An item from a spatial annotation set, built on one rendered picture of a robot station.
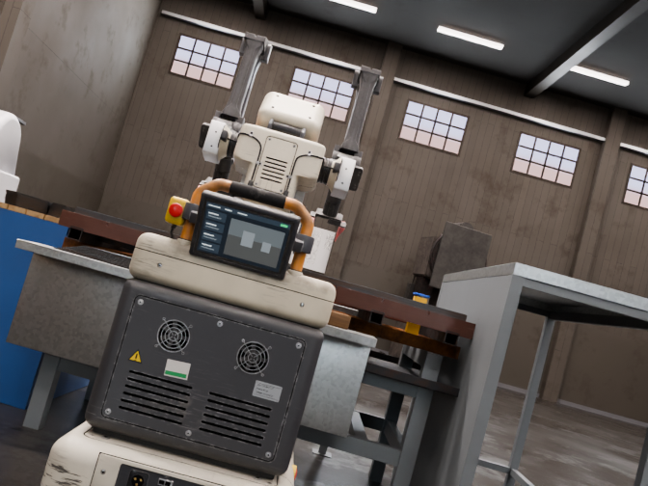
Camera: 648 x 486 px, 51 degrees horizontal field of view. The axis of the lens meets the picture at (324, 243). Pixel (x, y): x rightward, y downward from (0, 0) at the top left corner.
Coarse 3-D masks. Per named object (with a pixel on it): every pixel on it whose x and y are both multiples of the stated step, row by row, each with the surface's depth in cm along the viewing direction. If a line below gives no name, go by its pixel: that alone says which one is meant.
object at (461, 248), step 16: (448, 224) 1192; (464, 224) 1249; (432, 240) 1222; (448, 240) 1191; (464, 240) 1199; (480, 240) 1207; (432, 256) 1193; (448, 256) 1191; (464, 256) 1198; (480, 256) 1206; (416, 272) 1257; (432, 272) 1186; (448, 272) 1191; (416, 288) 1246; (432, 288) 1233; (432, 304) 1262; (400, 352) 1206
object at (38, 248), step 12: (24, 240) 239; (36, 252) 236; (48, 252) 236; (60, 252) 236; (84, 264) 236; (96, 264) 236; (108, 264) 236; (120, 276) 235; (132, 276) 235; (336, 336) 234; (348, 336) 234; (360, 336) 234; (372, 336) 253
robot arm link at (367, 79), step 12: (360, 72) 244; (372, 72) 243; (360, 84) 244; (372, 84) 242; (360, 96) 241; (360, 108) 240; (360, 120) 239; (348, 132) 237; (360, 132) 238; (348, 144) 236; (336, 156) 234; (360, 156) 236
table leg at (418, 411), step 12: (420, 372) 261; (432, 372) 258; (420, 396) 257; (420, 408) 257; (408, 420) 259; (420, 420) 257; (408, 432) 256; (420, 432) 256; (408, 444) 256; (408, 456) 256; (396, 468) 256; (408, 468) 255; (396, 480) 255; (408, 480) 255
